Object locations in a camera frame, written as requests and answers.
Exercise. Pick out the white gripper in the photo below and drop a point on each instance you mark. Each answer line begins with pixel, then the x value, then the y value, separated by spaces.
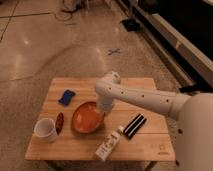
pixel 105 104

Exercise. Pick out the orange ceramic bowl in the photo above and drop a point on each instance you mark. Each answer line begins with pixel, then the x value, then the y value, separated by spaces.
pixel 87 118

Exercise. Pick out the white plastic bottle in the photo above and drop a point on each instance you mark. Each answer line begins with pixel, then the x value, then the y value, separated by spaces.
pixel 108 145

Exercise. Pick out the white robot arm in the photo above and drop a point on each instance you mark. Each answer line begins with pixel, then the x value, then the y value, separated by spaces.
pixel 194 143

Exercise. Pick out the black white striped box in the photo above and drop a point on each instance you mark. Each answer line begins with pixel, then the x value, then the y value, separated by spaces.
pixel 131 129

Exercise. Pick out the blue sponge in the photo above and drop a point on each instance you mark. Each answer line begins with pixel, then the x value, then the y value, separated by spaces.
pixel 66 97

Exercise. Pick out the wooden folding table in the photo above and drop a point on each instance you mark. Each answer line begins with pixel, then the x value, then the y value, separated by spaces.
pixel 151 143

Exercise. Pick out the red brown oval object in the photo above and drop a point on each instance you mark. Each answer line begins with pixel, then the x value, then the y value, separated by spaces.
pixel 59 123

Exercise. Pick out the white mug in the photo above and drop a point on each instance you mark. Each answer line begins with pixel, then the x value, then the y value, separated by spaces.
pixel 45 129

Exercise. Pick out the black floor box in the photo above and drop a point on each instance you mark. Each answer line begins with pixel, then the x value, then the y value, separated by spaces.
pixel 131 25

